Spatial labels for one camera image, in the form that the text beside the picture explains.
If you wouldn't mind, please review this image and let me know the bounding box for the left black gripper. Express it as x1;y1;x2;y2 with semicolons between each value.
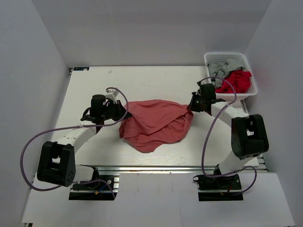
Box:
101;100;132;122

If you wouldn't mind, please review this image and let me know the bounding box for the salmon red t-shirt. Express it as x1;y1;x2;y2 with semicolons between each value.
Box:
118;99;194;153

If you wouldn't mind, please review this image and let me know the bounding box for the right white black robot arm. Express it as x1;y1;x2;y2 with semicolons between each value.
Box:
187;82;269;189

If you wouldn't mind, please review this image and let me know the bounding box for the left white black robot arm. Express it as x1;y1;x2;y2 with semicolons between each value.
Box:
37;95;132;189

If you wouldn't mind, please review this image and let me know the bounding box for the grey t-shirt in basket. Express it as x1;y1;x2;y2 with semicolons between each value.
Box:
207;59;244;88

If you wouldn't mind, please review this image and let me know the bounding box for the bright red t-shirt in basket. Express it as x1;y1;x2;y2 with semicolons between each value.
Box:
215;70;252;94

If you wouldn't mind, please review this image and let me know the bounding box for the blue table label sticker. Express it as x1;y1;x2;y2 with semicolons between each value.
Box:
73;67;89;71

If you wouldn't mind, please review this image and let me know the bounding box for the white plastic laundry basket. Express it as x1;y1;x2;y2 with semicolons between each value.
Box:
204;52;258;100

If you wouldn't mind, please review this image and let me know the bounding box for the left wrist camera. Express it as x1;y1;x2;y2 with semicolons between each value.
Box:
105;88;119;104

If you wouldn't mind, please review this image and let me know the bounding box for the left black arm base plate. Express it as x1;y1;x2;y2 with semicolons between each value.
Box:
69;175;119;201

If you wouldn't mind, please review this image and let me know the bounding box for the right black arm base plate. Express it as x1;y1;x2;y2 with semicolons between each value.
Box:
193;175;243;201

